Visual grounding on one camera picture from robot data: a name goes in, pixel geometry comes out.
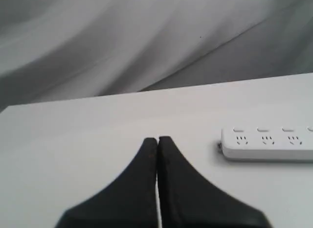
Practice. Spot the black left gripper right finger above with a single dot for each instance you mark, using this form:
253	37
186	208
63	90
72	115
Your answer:
188	200

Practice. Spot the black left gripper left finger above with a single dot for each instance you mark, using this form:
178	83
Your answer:
128	202

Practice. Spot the white five-outlet power strip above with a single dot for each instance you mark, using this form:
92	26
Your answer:
294	144

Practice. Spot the grey fabric backdrop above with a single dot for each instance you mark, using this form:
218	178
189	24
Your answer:
65	49

